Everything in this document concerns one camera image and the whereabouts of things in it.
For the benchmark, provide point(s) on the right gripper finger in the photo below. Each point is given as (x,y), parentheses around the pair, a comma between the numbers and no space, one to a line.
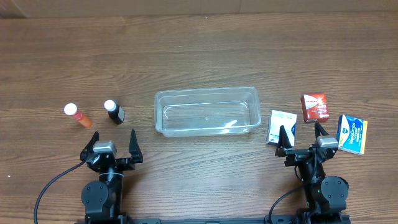
(284,145)
(319,130)

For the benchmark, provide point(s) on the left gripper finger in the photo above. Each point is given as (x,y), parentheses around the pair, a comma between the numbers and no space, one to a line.
(89,147)
(134,148)

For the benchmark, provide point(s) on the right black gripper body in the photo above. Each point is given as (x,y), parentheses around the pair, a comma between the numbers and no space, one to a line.
(304,154)

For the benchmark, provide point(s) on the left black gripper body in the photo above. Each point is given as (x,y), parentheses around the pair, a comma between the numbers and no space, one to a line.
(111,159)

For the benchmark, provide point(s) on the red medicine box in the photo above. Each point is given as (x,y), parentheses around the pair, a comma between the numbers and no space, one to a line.
(314,107)

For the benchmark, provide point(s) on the white blue medicine box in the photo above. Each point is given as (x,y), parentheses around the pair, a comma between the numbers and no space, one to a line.
(278,119)

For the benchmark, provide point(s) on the blue yellow VapoDrops box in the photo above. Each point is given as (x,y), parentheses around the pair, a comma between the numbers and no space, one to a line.
(351,134)

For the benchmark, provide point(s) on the black bottle white cap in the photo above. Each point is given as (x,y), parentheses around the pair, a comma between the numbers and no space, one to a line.
(115,111)

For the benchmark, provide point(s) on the orange bottle white cap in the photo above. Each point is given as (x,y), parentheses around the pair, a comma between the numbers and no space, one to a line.
(72,110)

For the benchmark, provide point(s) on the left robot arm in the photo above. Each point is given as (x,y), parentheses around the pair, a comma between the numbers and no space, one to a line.
(103,198)

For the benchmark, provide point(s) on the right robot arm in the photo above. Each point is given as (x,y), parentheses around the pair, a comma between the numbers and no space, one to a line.
(326,195)

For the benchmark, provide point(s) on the clear plastic container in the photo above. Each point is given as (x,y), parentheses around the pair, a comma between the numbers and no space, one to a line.
(207,111)

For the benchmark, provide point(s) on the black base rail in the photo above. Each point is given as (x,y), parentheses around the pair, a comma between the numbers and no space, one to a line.
(211,221)

